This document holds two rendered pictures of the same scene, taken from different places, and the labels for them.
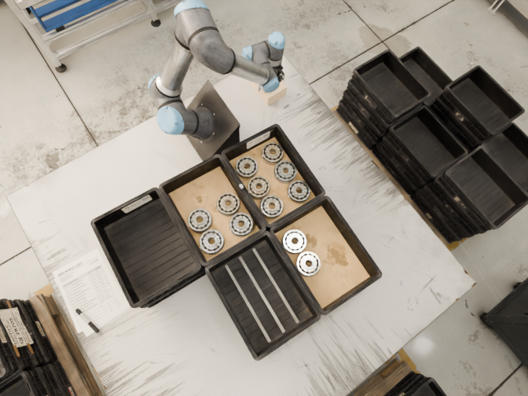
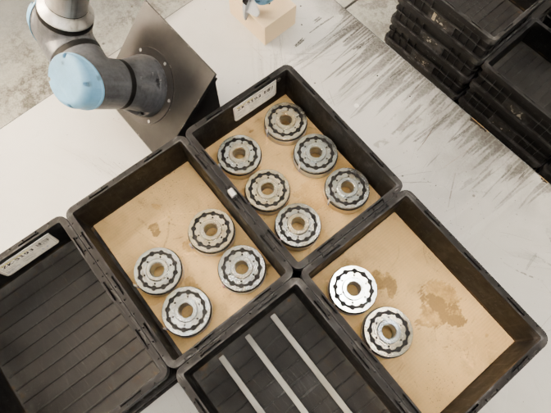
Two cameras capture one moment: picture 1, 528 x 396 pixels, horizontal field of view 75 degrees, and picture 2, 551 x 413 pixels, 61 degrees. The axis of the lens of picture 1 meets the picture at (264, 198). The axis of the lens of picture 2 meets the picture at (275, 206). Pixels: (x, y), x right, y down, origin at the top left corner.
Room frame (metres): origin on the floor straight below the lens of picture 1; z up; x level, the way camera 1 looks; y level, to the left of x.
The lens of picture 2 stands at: (0.13, 0.01, 1.85)
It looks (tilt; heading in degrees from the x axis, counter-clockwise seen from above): 70 degrees down; 1
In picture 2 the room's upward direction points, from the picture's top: 1 degrees clockwise
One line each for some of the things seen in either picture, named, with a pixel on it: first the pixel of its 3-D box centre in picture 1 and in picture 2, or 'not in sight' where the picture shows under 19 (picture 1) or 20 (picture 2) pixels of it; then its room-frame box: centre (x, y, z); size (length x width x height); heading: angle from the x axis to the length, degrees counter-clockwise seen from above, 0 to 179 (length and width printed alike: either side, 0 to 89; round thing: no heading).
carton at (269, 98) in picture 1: (268, 86); (261, 9); (1.14, 0.07, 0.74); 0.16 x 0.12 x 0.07; 44
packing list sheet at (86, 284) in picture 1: (89, 291); not in sight; (-0.03, 0.69, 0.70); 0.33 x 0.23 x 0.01; 44
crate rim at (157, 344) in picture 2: (211, 207); (178, 243); (0.37, 0.21, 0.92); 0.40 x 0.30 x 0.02; 41
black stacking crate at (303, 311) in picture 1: (261, 293); (301, 407); (0.07, -0.05, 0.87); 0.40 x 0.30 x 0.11; 41
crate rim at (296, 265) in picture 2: (273, 174); (292, 161); (0.57, -0.02, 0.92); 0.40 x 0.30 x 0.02; 41
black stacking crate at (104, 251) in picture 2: (213, 210); (182, 249); (0.37, 0.21, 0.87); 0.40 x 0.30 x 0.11; 41
